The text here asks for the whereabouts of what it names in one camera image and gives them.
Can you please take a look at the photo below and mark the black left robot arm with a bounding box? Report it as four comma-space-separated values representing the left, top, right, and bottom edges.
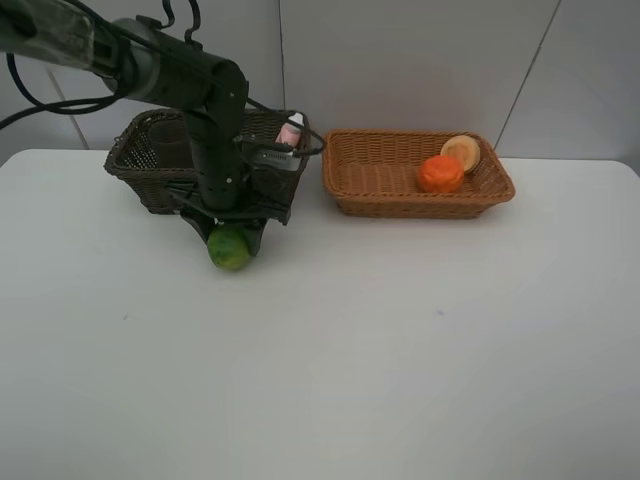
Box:
1, 1, 311, 269

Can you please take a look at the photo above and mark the orange tangerine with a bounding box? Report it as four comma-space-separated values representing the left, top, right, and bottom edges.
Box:
417, 155, 465, 193

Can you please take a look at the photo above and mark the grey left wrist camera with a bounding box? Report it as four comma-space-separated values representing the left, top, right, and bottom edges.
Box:
240, 138, 303, 173

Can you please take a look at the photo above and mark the green lime fruit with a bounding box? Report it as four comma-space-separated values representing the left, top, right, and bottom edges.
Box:
207, 225, 251, 271

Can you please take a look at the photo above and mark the dark brown wicker basket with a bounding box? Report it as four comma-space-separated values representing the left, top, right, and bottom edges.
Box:
104, 109, 309, 215

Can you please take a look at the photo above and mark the orange wicker basket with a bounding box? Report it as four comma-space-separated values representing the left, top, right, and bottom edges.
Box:
322, 129, 516, 219

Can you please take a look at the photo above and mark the pink bottle white cap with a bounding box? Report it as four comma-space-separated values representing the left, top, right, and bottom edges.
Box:
276, 112, 304, 148

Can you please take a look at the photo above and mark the translucent pink plastic cup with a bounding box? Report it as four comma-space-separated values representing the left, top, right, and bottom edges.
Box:
149, 119, 193, 169

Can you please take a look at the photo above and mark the red yellow half peach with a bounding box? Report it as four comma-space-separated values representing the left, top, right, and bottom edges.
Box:
440, 135, 481, 173

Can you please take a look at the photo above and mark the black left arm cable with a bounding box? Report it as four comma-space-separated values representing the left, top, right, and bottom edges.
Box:
0, 49, 131, 131

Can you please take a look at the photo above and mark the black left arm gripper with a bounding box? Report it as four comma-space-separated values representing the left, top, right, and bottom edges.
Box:
167, 184, 291, 257

